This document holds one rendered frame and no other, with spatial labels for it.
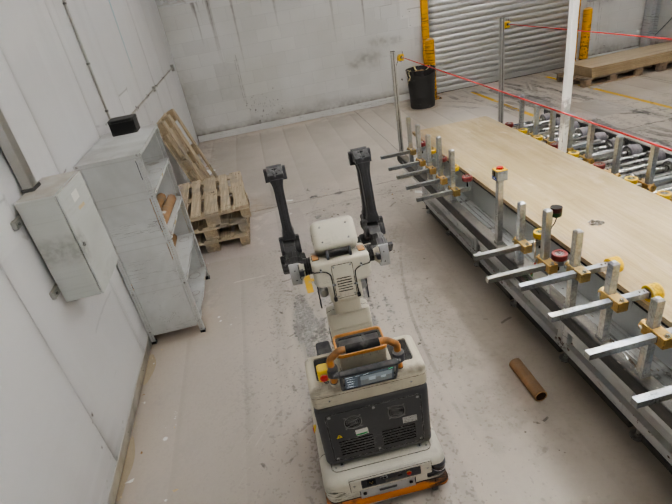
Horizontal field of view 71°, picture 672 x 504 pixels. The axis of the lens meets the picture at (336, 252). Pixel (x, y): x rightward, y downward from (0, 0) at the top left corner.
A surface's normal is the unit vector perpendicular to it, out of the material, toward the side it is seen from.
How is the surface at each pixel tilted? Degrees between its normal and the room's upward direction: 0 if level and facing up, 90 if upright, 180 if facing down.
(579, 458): 0
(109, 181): 90
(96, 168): 90
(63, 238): 90
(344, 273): 82
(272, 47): 90
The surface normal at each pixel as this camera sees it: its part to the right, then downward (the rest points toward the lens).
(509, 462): -0.15, -0.86
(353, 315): 0.15, 0.34
